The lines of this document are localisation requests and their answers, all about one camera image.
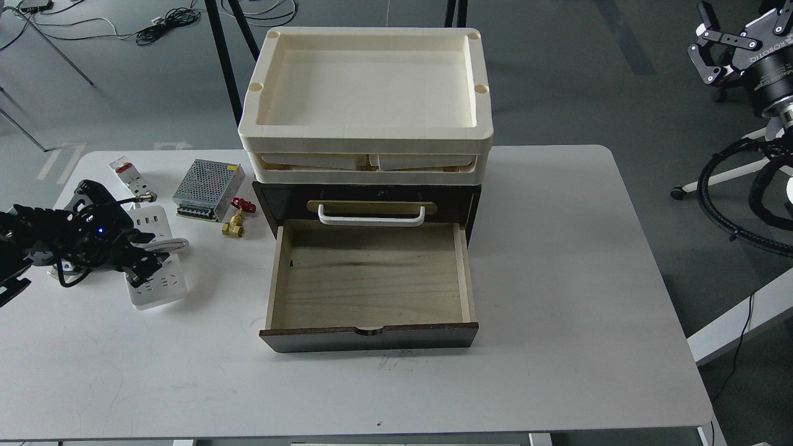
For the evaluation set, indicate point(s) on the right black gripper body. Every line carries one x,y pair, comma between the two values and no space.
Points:
765,35

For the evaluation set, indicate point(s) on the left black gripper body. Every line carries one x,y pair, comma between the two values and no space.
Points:
97,219

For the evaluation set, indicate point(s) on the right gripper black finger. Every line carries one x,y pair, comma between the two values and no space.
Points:
711,69

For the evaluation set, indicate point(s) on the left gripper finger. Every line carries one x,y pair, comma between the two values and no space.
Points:
139,266
134,236

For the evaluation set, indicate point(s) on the white power strip with cable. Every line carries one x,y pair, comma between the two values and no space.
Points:
168,284

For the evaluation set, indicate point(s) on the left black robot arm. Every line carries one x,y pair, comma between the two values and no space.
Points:
33,236

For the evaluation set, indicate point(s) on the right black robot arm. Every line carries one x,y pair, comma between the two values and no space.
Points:
768,83

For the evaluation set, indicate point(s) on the white red circuit breaker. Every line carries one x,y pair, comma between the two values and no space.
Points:
130,177

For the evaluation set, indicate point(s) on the white rolling stand base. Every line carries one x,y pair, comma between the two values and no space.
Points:
755,137

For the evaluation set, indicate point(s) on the silver metal power supply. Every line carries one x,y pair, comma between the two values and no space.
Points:
207,189

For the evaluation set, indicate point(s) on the open wooden drawer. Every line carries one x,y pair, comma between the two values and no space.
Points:
341,289

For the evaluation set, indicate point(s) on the cream plastic top tray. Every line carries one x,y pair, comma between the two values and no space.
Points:
369,90

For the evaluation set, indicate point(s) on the brass valve red handle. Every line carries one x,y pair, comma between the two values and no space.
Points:
234,227

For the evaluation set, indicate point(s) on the white drawer handle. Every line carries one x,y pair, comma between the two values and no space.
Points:
372,221

